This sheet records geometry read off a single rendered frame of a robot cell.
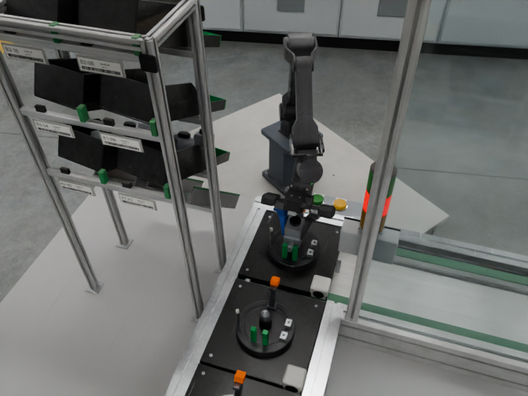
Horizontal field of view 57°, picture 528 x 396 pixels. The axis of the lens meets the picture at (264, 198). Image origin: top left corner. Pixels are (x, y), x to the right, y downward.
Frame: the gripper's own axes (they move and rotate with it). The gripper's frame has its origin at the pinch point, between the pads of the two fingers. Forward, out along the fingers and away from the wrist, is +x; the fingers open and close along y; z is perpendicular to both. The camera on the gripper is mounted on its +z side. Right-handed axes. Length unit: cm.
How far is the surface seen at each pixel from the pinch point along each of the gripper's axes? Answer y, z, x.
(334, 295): 13.5, -1.3, 16.1
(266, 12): -100, -277, -115
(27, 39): -43, 50, -30
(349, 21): -33, -288, -118
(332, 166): 1, -54, -14
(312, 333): 10.8, 10.8, 22.5
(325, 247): 8.1, -10.2, 6.3
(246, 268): -10.5, 0.2, 14.3
